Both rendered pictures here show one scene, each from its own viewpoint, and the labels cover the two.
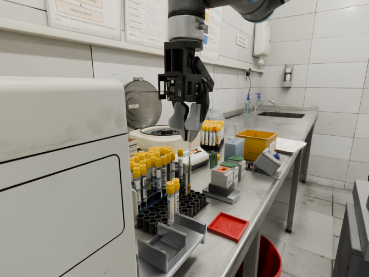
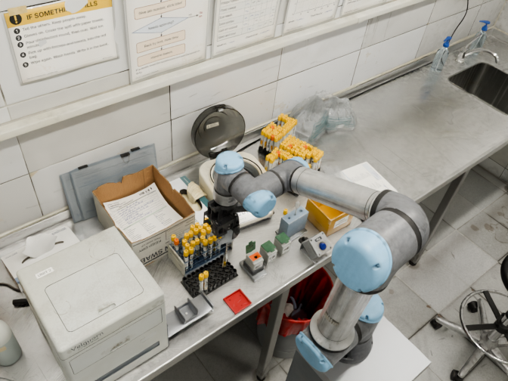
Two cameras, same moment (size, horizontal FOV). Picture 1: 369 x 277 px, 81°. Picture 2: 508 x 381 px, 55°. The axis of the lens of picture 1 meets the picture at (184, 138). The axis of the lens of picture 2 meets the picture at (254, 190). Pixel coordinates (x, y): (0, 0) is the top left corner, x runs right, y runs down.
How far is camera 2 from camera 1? 119 cm
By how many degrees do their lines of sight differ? 33
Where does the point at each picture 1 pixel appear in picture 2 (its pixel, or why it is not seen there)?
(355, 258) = not seen: hidden behind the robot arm
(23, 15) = (109, 82)
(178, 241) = (194, 311)
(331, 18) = not seen: outside the picture
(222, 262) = (218, 323)
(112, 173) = (159, 312)
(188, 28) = (222, 202)
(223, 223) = (236, 298)
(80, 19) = (159, 61)
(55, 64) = (134, 109)
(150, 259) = (178, 316)
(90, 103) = (153, 302)
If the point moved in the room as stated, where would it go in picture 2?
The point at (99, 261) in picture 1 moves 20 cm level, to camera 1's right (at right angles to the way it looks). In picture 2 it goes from (153, 329) to (222, 354)
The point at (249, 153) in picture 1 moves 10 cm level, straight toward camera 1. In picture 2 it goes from (315, 220) to (302, 236)
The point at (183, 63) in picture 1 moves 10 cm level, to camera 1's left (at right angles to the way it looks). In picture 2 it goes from (218, 217) to (186, 206)
